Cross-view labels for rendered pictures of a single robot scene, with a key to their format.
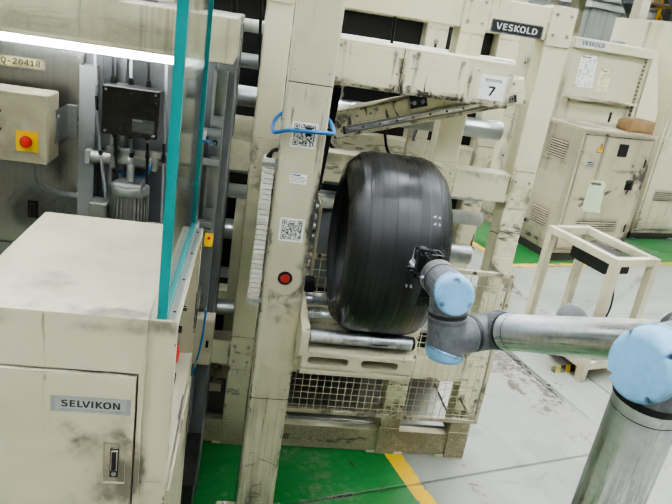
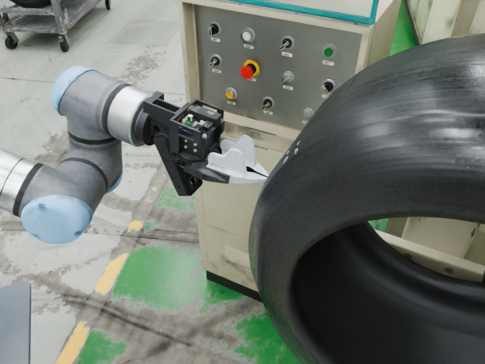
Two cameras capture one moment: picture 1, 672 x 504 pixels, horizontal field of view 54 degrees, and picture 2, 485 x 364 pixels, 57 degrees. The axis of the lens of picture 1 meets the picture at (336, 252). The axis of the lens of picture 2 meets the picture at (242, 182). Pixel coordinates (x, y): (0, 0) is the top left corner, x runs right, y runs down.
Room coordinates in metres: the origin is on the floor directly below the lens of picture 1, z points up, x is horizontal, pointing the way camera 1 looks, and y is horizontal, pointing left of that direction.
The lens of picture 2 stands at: (2.00, -0.66, 1.66)
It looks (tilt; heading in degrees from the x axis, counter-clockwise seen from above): 40 degrees down; 126
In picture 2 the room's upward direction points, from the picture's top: straight up
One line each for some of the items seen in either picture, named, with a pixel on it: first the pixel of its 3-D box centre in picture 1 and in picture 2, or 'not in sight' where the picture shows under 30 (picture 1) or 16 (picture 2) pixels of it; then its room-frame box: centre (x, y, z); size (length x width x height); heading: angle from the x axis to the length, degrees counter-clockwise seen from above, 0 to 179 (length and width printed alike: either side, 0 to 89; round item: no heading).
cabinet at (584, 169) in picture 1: (583, 190); not in sight; (6.27, -2.27, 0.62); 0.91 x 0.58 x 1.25; 116
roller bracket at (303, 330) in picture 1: (301, 314); (434, 271); (1.98, 0.08, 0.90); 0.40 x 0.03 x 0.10; 9
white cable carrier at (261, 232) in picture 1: (262, 232); not in sight; (1.90, 0.23, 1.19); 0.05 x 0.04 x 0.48; 9
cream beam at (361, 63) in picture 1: (416, 71); not in sight; (2.32, -0.17, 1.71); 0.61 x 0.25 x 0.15; 99
